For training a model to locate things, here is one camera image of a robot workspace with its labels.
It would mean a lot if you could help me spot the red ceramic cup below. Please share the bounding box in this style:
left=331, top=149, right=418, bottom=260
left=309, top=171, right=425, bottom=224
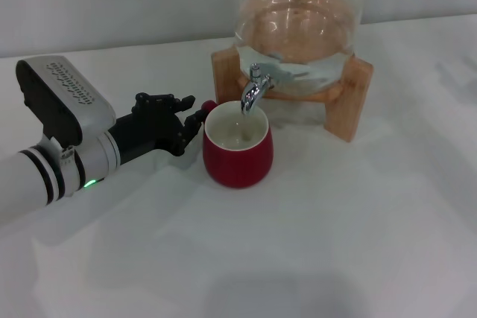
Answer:
left=200, top=100, right=274, bottom=188

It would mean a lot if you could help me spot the chrome faucet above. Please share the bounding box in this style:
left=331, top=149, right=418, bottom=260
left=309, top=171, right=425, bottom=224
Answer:
left=241, top=62, right=299, bottom=115

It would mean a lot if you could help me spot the glass water dispenser jar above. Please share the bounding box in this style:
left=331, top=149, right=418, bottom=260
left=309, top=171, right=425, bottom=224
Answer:
left=231, top=0, right=368, bottom=94

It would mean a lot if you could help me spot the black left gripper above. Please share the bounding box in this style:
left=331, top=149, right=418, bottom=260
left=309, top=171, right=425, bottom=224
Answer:
left=107, top=92, right=210, bottom=171

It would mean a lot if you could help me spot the wooden dispenser stand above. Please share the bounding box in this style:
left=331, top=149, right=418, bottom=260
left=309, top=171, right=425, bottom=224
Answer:
left=211, top=45, right=374, bottom=143

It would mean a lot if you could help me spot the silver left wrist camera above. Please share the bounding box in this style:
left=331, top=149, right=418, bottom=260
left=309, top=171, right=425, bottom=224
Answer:
left=15, top=55, right=118, bottom=147

